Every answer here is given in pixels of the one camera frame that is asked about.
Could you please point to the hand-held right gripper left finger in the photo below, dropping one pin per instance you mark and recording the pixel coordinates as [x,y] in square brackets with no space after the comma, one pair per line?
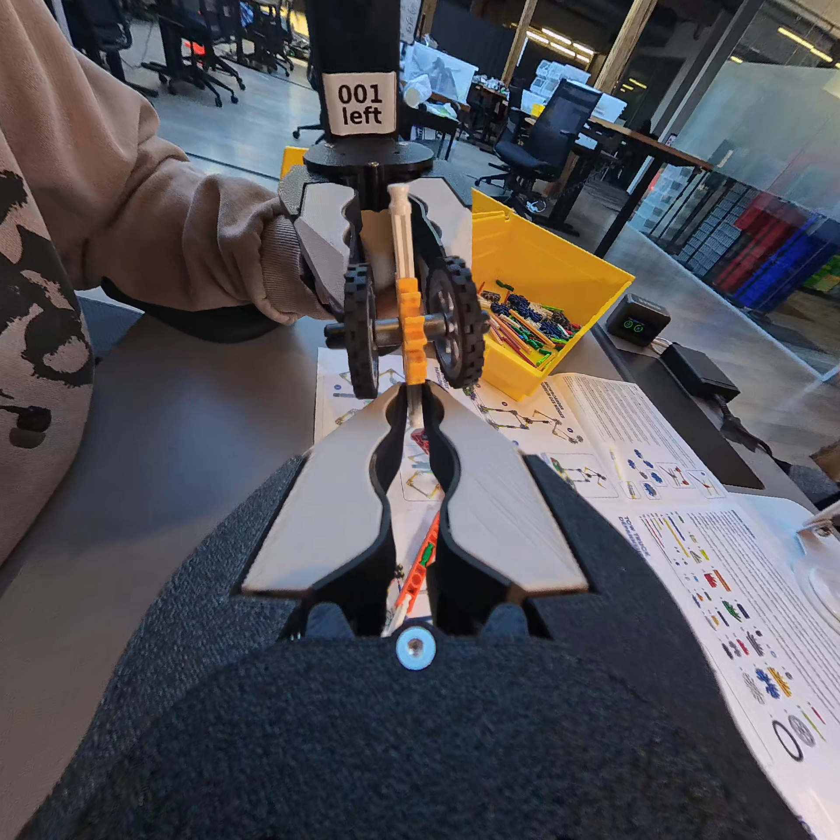
[315,525]

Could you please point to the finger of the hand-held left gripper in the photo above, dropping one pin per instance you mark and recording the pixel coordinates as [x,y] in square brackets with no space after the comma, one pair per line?
[328,243]
[444,230]

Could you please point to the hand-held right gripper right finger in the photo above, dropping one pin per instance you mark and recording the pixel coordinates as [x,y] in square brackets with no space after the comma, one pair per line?
[519,525]

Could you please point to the yellow plastic bin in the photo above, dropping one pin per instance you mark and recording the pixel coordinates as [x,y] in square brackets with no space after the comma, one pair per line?
[538,256]
[293,162]

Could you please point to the detached toy model section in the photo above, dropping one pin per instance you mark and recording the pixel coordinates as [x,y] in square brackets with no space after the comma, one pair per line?
[453,328]

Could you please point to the colourful construction toy model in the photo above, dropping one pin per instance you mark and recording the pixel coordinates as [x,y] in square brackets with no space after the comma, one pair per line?
[418,571]

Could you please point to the person's left forearm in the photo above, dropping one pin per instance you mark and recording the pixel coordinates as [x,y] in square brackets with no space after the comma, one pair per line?
[158,210]

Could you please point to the office desk with black legs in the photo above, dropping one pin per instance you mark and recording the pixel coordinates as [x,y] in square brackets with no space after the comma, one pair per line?
[643,151]

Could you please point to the black office chair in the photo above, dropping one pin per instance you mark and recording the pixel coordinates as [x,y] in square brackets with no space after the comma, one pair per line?
[197,46]
[551,131]
[269,33]

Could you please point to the pile of loose toy pieces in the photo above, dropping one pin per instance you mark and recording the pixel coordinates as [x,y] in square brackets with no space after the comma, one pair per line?
[532,328]

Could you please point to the white instruction sheet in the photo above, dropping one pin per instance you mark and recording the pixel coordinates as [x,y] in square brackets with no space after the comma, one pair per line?
[656,525]

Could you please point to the small black digital clock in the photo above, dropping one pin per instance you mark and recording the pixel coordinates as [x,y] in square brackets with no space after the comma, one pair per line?
[637,322]

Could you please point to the black power adapter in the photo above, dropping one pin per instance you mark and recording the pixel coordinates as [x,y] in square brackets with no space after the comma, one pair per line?
[696,370]

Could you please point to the wooden pillar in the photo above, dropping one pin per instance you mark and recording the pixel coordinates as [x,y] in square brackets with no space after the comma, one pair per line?
[624,40]

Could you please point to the person's upper body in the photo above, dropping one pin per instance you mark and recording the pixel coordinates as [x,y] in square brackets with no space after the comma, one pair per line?
[33,368]

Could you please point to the red and blue storage bins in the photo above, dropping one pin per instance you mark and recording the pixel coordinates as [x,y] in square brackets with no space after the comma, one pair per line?
[775,256]

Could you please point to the frosted glass partition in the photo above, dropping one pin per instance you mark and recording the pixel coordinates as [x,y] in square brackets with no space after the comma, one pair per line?
[775,145]

